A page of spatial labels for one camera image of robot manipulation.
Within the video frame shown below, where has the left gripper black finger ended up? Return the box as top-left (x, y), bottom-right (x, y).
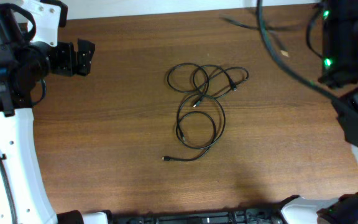
top-left (77, 39), bottom-right (95, 58)
top-left (76, 50), bottom-right (92, 76)

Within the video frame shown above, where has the thin black cable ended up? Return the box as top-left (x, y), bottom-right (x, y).
top-left (165, 62), bottom-right (250, 108)

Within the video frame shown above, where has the thick black USB cable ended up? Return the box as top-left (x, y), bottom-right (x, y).
top-left (161, 93), bottom-right (227, 162)

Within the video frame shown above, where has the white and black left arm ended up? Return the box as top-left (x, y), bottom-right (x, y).
top-left (0, 1), bottom-right (112, 223)

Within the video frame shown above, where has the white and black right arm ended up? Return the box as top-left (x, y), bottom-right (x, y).
top-left (280, 1), bottom-right (358, 223)

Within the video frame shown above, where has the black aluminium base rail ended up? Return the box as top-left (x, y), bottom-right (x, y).
top-left (112, 208), bottom-right (286, 224)

